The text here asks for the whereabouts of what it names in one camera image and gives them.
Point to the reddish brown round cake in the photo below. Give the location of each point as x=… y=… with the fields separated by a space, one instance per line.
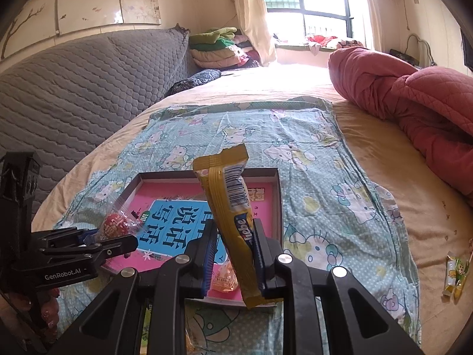
x=114 y=225

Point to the cartoon cat printed blanket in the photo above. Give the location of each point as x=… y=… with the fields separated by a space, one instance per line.
x=314 y=177

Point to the dark patterned pillow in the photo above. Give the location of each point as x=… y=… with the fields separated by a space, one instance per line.
x=196 y=79

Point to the grey cardboard tray pink inside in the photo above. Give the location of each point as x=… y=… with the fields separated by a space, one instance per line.
x=166 y=199

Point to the red clothes pile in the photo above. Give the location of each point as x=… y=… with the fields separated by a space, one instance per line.
x=321 y=40

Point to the black device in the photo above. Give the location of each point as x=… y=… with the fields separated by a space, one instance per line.
x=402 y=56

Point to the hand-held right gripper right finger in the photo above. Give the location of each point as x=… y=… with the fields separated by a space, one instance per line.
x=259 y=266

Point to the black screen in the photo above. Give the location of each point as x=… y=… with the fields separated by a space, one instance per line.
x=468 y=50

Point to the yellow pastry in clear wrapper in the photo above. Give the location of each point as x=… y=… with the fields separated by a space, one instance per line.
x=225 y=279

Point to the person's left hand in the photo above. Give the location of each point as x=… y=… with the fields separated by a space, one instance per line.
x=50 y=312

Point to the cream curtain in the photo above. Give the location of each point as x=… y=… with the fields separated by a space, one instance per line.
x=255 y=18

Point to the beige bed sheet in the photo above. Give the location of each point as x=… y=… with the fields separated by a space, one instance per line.
x=406 y=177

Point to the grey quilted headboard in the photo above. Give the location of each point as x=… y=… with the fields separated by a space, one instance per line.
x=74 y=92

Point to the stack of folded clothes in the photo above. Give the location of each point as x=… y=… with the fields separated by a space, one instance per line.
x=218 y=46

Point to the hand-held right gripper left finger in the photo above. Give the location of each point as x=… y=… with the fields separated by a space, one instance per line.
x=208 y=266

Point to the pink quilt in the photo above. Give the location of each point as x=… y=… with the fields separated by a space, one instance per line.
x=406 y=92

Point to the small yellow green snack packet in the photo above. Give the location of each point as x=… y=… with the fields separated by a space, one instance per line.
x=460 y=281
x=449 y=275

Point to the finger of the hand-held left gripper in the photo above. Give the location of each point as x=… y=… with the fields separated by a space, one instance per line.
x=118 y=246
x=88 y=237

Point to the floral wall panel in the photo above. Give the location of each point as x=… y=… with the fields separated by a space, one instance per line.
x=92 y=0

